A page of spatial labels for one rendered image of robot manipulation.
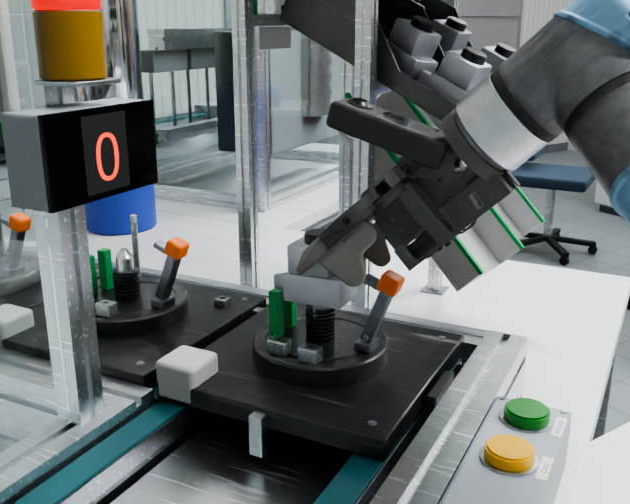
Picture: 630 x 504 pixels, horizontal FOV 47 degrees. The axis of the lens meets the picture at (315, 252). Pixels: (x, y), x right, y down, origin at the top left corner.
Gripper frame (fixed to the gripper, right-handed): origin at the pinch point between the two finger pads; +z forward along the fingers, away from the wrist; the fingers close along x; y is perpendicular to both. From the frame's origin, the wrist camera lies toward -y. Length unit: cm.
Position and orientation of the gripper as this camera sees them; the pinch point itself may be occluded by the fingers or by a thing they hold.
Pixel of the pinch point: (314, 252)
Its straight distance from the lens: 72.6
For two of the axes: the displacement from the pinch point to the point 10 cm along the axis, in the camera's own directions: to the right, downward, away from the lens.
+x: 4.5, -2.7, 8.5
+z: -6.5, 5.6, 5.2
